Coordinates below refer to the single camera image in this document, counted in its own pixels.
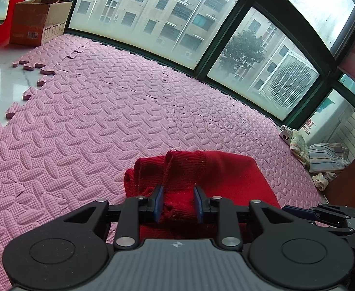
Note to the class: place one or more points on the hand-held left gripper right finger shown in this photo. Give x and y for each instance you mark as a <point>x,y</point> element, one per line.
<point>199,205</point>

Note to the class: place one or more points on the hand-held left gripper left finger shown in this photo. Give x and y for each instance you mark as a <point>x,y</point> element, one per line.
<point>158,203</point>

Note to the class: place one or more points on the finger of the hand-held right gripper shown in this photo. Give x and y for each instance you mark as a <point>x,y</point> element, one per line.
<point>335,225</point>
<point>298,211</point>

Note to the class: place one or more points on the red knitted sweater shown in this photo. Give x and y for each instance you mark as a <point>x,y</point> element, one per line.
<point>226,172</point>

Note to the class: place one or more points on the white crumpled cloth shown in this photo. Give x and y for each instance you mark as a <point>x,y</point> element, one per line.
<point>322,179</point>

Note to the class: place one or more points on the brown wooden cabinet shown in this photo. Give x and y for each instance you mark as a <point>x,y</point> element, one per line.
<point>351,182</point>

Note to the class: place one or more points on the striped folded cloth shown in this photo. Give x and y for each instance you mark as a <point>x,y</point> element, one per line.
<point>327,157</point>

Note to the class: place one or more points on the floral pale cloth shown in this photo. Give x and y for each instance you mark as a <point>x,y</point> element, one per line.
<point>298,145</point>

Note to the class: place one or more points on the pink foam puzzle mat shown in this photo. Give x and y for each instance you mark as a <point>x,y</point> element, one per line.
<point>104,112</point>

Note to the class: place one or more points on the brown cardboard box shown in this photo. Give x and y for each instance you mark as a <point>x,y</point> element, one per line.
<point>34,21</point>

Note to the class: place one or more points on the dark green window frame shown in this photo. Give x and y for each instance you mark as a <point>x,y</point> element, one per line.
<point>226,30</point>

